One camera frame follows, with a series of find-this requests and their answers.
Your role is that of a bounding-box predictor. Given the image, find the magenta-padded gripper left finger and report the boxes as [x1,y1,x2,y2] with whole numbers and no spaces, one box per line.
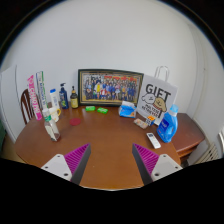
[40,143,92,186]

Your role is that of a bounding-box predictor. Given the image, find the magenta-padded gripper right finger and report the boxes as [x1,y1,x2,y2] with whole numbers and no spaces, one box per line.
[131,143,184,186]

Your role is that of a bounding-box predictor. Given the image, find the clear green-labelled drink bottle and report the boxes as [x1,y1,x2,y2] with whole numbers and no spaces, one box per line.
[42,108,62,142]

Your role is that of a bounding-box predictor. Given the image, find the white remote control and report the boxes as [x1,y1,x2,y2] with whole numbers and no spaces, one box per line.
[146,132,162,150]

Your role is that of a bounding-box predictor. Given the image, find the small clear snack packet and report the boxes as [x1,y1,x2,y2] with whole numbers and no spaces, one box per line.
[133,117,149,130]

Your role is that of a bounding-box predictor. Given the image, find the flat round red coaster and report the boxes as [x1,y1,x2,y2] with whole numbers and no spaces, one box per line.
[69,117,82,127]

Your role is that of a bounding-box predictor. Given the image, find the small orange blue box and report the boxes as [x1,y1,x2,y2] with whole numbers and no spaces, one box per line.
[145,115,157,126]

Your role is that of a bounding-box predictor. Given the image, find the blue detergent bottle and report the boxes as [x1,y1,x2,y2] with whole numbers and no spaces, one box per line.
[156,104,180,144]

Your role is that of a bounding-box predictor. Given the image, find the brown wooden side cabinet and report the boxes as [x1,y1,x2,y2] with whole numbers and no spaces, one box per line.
[170,112,207,164]

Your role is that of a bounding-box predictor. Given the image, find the white yellow-rimmed mug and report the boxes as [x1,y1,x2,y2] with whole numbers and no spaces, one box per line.
[48,106,63,123]

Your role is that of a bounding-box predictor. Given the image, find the blue tissue pack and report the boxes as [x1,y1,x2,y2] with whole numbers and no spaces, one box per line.
[118,100,138,119]

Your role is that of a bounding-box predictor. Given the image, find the amber yellow-labelled pump bottle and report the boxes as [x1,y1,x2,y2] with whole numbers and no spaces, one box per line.
[70,85,80,109]

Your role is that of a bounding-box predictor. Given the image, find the dark blue pump bottle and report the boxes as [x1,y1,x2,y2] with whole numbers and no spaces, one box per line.
[58,82,70,110]

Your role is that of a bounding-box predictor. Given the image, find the white printed gift bag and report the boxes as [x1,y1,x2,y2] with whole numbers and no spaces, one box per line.
[136,65,179,126]

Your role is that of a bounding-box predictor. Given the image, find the white radiator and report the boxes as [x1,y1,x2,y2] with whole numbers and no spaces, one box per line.
[194,143,221,165]

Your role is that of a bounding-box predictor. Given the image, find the white blue-capped lotion bottle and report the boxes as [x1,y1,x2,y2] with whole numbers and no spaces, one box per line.
[49,88,60,108]

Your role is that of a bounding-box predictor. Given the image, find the brown wooden chair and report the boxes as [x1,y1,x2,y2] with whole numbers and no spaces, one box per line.
[19,88,36,125]

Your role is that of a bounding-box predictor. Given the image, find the pink shuttlecock tube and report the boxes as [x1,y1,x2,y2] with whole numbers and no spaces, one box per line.
[26,74,44,121]

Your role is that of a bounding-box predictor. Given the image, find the white green shuttlecock tube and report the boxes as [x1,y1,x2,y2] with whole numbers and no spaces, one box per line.
[35,70,49,111]

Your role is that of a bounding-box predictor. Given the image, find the framed group photo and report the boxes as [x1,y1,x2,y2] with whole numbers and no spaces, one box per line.
[77,68,145,107]

